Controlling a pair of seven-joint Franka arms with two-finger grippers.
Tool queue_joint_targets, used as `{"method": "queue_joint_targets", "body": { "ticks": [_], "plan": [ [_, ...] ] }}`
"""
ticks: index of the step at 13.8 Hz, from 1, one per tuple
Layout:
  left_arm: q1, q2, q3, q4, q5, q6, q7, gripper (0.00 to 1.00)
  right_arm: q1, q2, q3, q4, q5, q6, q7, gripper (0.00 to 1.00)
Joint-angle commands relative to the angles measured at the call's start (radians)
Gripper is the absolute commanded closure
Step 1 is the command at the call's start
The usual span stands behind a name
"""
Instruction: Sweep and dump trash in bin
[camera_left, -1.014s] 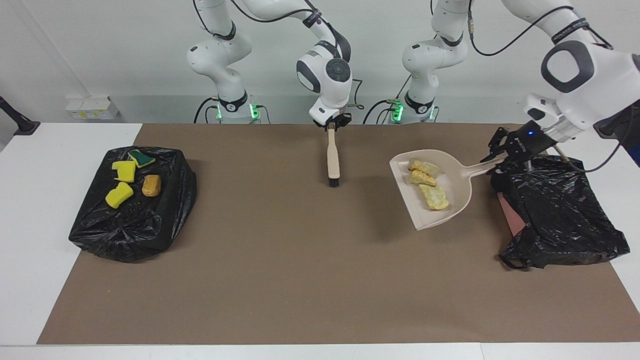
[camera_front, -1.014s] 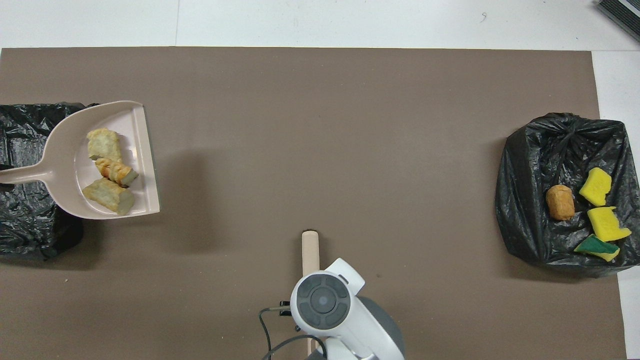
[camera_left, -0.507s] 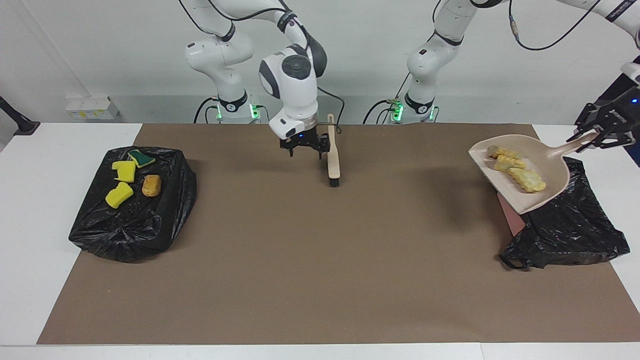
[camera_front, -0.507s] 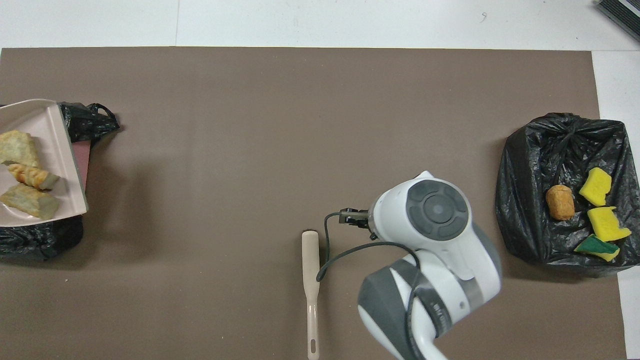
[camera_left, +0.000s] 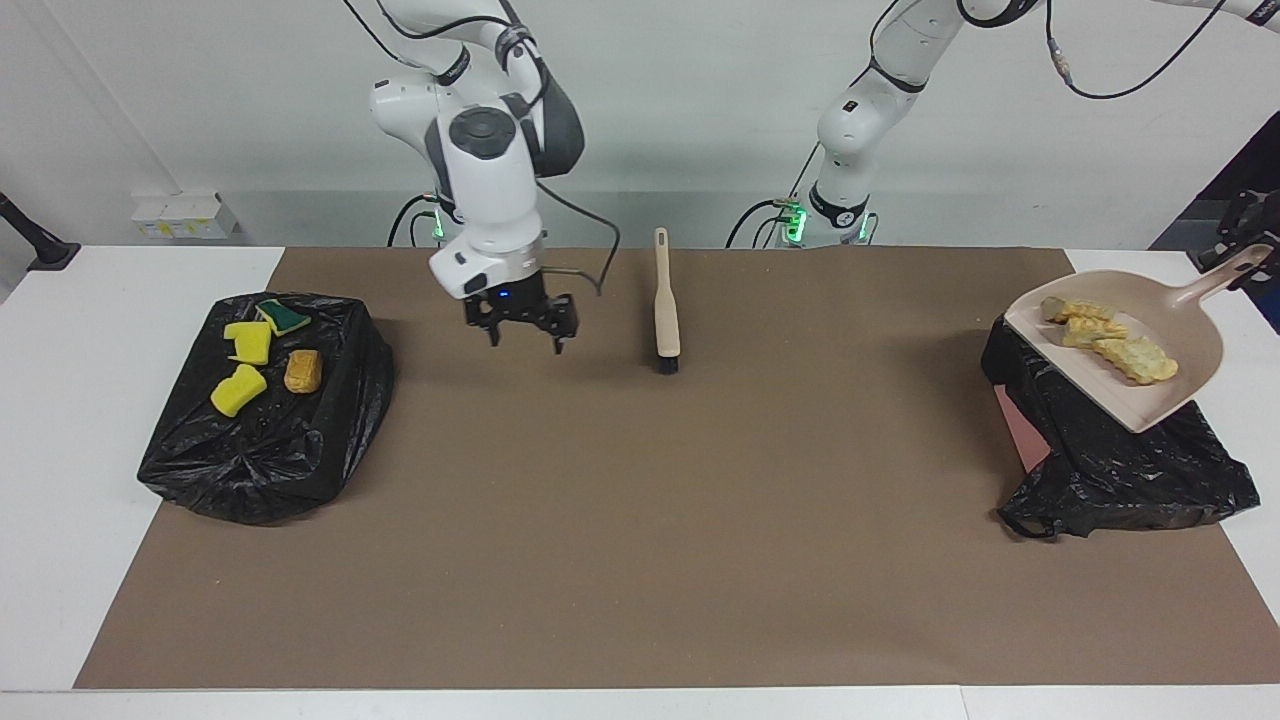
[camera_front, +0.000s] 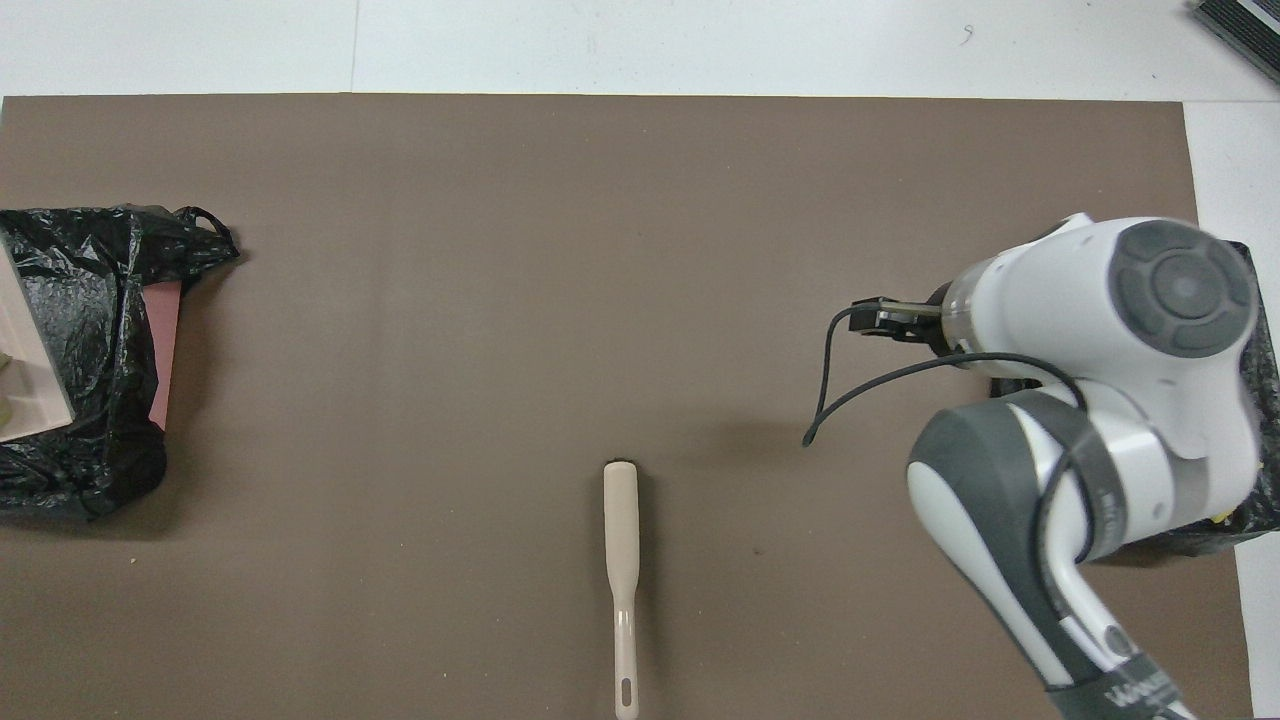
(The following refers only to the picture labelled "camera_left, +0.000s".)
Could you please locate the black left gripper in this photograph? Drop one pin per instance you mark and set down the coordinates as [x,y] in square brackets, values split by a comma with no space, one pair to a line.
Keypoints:
[1260,218]

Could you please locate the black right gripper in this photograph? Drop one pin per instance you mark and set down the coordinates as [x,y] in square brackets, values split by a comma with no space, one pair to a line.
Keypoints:
[520,308]

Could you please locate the beige hand brush black bristles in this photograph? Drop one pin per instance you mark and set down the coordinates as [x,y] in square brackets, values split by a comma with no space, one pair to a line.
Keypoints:
[666,310]

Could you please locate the pale stone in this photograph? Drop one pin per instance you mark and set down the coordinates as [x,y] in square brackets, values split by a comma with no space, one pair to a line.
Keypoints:
[1095,333]
[1140,362]
[1075,309]

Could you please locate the beige plastic dustpan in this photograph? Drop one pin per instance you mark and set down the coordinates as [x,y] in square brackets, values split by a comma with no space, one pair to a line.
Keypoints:
[1130,405]

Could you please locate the orange-brown sponge chunk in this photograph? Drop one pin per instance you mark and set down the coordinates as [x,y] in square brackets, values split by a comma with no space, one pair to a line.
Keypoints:
[302,372]

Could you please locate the yellow sponge piece green backing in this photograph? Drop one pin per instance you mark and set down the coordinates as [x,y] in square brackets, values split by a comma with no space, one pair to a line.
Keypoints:
[285,318]

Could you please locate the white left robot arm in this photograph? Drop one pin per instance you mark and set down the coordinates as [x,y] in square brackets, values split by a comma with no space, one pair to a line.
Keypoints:
[850,130]

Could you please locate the black trash bag pink box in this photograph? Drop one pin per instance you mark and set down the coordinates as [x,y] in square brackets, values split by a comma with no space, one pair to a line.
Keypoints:
[1120,470]

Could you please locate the black trash bag bin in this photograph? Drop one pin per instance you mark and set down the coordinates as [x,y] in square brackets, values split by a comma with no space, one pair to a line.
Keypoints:
[270,460]

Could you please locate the dark partition panel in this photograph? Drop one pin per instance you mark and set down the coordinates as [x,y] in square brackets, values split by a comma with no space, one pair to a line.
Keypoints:
[1255,160]

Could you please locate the pink box under bag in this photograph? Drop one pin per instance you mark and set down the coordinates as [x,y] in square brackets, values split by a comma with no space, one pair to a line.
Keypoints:
[1022,430]

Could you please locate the white socket box yellow label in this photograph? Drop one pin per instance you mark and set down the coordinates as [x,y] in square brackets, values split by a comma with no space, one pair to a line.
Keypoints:
[185,215]

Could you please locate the large brown table mat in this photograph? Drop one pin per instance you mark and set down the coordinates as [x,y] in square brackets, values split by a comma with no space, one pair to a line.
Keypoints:
[800,600]

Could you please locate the black mount stand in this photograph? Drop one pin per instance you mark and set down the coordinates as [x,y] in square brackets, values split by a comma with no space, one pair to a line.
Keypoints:
[40,245]
[1210,262]

